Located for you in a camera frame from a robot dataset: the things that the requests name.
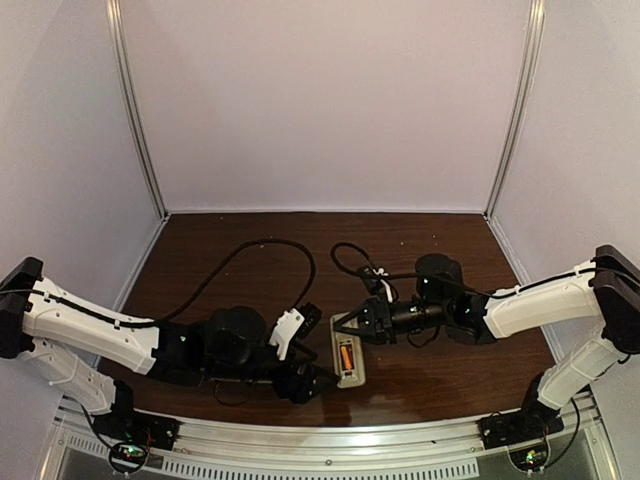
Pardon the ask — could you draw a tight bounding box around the white remote control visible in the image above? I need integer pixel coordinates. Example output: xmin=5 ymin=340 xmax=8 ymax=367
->
xmin=331 ymin=331 xmax=366 ymax=389

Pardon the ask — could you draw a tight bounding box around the orange AA battery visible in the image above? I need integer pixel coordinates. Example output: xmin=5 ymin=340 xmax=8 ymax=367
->
xmin=340 ymin=346 xmax=353 ymax=371

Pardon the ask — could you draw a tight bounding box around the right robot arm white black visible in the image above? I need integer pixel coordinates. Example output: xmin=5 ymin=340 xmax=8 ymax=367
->
xmin=332 ymin=245 xmax=639 ymax=420

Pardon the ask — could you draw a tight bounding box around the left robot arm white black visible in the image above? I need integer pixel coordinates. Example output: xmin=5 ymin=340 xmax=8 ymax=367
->
xmin=1 ymin=257 xmax=339 ymax=416

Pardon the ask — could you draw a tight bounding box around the left circuit board with LED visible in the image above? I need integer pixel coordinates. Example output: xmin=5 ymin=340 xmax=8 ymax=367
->
xmin=107 ymin=442 xmax=149 ymax=475

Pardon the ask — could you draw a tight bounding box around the circuit board with led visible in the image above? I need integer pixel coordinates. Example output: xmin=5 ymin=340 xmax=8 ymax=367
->
xmin=107 ymin=442 xmax=149 ymax=475
xmin=507 ymin=442 xmax=550 ymax=474

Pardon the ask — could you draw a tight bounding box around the right circuit board with LED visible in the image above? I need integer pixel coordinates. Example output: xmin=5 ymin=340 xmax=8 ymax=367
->
xmin=507 ymin=442 xmax=550 ymax=474

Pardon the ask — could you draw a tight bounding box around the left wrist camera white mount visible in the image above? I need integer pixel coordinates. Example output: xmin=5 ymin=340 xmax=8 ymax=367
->
xmin=268 ymin=302 xmax=322 ymax=361

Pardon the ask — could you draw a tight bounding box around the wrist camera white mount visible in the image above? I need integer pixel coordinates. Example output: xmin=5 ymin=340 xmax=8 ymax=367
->
xmin=268 ymin=302 xmax=322 ymax=361
xmin=356 ymin=266 xmax=397 ymax=303

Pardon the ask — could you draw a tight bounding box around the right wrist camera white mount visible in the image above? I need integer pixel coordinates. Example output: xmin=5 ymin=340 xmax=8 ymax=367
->
xmin=356 ymin=266 xmax=397 ymax=303

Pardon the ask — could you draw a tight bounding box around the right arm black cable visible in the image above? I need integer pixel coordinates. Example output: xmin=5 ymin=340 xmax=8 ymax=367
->
xmin=330 ymin=242 xmax=601 ymax=301

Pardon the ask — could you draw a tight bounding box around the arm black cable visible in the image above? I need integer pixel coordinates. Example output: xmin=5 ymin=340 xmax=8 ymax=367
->
xmin=330 ymin=242 xmax=601 ymax=301
xmin=19 ymin=241 xmax=317 ymax=331

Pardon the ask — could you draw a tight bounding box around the aluminium front rail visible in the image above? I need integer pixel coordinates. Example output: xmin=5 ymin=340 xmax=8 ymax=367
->
xmin=49 ymin=389 xmax=611 ymax=480

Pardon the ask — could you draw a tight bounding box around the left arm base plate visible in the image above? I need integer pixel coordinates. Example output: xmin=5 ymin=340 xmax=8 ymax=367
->
xmin=93 ymin=411 xmax=181 ymax=451

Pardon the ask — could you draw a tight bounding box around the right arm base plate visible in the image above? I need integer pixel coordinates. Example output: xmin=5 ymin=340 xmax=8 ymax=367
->
xmin=477 ymin=410 xmax=564 ymax=450

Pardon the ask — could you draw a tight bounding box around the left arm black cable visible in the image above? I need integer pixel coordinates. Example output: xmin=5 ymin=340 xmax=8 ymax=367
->
xmin=19 ymin=241 xmax=317 ymax=331

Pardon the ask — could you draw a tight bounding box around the right aluminium frame post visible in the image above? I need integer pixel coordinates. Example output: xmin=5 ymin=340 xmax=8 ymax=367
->
xmin=484 ymin=0 xmax=546 ymax=220

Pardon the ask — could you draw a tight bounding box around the aluminium frame post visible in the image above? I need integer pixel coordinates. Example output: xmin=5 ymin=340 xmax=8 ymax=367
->
xmin=105 ymin=0 xmax=169 ymax=221
xmin=484 ymin=0 xmax=546 ymax=220

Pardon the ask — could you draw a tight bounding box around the left aluminium frame post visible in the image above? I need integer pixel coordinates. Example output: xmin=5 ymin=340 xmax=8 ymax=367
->
xmin=105 ymin=0 xmax=169 ymax=221

